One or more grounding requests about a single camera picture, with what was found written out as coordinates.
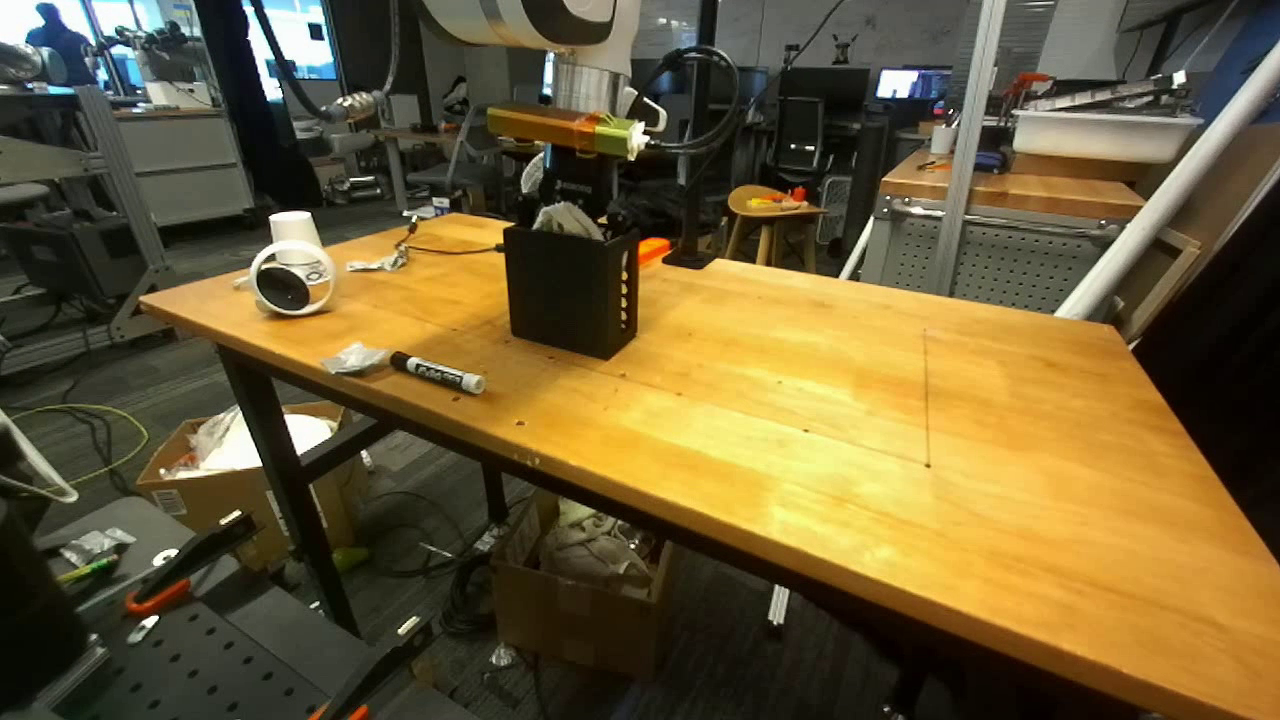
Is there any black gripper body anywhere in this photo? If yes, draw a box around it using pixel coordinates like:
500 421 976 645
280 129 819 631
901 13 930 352
520 146 624 223

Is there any black perforated box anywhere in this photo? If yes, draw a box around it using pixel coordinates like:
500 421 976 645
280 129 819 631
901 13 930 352
500 215 646 365

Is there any open cardboard box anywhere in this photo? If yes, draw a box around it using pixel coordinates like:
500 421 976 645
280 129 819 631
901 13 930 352
494 496 676 676

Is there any cardboard box with plastic bag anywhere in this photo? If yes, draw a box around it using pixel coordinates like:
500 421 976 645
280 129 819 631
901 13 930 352
136 399 369 577

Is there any round wooden stool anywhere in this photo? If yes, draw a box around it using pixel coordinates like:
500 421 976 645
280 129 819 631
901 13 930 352
722 181 830 273

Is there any black computer tower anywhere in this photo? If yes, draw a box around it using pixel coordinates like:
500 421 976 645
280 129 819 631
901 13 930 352
771 93 833 181

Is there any black and white marker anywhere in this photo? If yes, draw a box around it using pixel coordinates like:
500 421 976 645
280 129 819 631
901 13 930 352
387 348 489 399

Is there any small crumpled foil piece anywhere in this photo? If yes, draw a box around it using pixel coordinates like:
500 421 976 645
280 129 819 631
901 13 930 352
319 338 392 378

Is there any white mug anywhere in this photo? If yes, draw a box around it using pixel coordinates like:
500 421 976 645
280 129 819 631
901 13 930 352
243 209 342 321

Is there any lit computer monitor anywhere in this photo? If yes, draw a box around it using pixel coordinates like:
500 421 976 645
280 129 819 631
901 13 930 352
874 65 953 106

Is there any white upright pole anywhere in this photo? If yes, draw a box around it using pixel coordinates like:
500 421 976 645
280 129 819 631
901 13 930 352
930 0 1011 295

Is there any white cabinet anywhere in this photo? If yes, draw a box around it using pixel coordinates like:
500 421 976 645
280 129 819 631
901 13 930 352
111 106 260 230

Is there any wooden workbench with pegboard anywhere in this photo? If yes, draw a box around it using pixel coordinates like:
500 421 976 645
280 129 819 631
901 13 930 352
854 146 1203 335

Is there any white plastic bag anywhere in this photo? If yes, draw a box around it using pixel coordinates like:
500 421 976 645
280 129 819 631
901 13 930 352
157 402 344 483

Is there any grey shelf rack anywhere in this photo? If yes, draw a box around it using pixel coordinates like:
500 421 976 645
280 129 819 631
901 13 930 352
0 82 175 382

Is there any black clamp with orange tips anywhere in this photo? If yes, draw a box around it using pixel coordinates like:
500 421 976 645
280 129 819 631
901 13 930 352
308 610 440 720

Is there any white plastic bin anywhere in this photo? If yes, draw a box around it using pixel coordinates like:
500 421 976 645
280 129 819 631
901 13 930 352
1010 101 1208 169

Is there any distant person in blue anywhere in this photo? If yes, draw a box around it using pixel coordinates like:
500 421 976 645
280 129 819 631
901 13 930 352
28 0 100 87

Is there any white slanted pole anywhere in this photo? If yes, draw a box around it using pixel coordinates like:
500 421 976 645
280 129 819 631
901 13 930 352
1055 37 1280 322

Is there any black perforated board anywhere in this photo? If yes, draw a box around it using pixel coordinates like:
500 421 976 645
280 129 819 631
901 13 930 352
37 584 472 720

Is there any white bent bar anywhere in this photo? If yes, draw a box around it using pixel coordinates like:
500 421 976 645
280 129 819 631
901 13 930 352
0 407 79 512

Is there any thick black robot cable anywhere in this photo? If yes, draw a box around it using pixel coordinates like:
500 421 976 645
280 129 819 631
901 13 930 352
638 38 749 159

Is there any black metal table frame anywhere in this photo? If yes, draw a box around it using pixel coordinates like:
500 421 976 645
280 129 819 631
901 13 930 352
214 338 935 720

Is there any yellow floor cable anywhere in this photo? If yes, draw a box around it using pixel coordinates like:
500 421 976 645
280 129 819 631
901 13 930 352
4 396 157 490

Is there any orange handled clamp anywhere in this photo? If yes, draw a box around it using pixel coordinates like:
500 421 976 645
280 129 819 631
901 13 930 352
120 509 260 624

